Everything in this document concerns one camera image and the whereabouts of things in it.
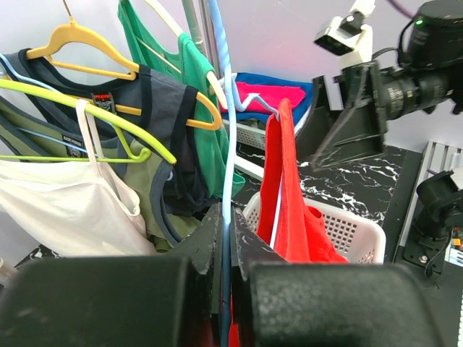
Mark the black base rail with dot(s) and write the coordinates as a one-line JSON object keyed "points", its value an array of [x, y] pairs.
{"points": [[411, 235]]}

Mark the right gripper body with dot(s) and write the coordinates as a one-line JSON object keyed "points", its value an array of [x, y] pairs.
{"points": [[359, 87]]}

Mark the red tank top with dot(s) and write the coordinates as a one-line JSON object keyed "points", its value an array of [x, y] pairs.
{"points": [[289, 202]]}

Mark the blue folded shirt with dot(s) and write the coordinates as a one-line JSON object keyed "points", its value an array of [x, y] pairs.
{"points": [[264, 80]]}

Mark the white side basket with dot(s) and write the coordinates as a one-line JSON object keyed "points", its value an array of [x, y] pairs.
{"points": [[251, 135]]}

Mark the pink folded shirt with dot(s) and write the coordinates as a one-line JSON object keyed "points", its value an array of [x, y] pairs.
{"points": [[298, 96]]}

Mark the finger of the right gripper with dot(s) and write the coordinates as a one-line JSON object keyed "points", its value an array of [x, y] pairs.
{"points": [[356, 135], [315, 126]]}

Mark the navy blue tank top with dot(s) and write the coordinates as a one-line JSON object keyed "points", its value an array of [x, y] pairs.
{"points": [[153, 101]]}

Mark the white plastic basket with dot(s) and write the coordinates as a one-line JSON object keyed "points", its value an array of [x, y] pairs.
{"points": [[356, 238]]}

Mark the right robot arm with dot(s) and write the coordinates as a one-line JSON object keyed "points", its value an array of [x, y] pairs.
{"points": [[428, 71]]}

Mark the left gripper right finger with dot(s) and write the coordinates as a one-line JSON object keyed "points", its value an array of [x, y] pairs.
{"points": [[382, 305]]}

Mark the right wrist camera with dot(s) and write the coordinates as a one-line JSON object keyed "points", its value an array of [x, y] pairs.
{"points": [[349, 37]]}

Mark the white clothes rack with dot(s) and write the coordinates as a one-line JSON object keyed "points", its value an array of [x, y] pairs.
{"points": [[201, 29]]}

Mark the cream white hanger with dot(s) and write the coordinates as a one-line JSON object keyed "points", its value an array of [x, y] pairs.
{"points": [[214, 84]]}

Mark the white camisole top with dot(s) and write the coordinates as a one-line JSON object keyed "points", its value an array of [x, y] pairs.
{"points": [[77, 209]]}

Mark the lime green hanger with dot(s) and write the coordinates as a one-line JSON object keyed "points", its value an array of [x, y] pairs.
{"points": [[118, 123]]}

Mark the olive green tank top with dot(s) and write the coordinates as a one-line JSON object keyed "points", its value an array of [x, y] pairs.
{"points": [[155, 217]]}

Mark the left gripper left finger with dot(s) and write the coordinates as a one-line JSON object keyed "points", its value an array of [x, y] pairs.
{"points": [[163, 300]]}

